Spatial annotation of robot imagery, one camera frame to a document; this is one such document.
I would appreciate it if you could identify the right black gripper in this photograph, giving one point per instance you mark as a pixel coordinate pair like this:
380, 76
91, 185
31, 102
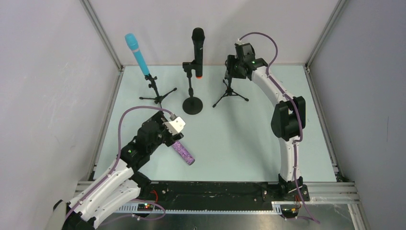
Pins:
230, 68

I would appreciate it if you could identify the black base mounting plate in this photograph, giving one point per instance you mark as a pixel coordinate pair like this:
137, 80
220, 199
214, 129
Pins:
212, 195

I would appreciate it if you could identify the grey slotted cable duct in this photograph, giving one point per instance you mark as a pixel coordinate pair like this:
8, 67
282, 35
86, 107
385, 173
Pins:
139, 208

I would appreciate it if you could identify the blue microphone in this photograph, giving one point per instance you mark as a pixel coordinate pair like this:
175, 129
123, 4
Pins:
133, 45

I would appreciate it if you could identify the small black tripod stand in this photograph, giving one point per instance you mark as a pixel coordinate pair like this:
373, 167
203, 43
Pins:
158, 99

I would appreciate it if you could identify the black round base mic stand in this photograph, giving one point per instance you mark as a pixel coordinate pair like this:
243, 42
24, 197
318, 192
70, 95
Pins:
191, 105

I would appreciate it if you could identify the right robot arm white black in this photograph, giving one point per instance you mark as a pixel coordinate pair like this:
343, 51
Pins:
288, 119

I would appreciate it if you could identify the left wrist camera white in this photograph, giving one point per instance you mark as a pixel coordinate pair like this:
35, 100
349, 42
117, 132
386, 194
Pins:
175, 126

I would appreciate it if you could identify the black tripod shock mount stand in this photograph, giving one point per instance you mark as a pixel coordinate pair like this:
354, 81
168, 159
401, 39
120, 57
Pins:
227, 81

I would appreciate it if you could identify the purple glitter microphone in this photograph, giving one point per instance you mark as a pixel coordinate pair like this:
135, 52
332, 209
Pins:
183, 152

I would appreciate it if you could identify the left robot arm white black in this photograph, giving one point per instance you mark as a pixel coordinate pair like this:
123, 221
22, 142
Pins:
122, 181

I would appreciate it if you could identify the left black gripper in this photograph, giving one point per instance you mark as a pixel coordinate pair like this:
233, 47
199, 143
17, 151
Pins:
173, 139

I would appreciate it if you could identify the black microphone orange end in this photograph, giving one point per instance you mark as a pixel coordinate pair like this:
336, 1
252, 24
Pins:
198, 38

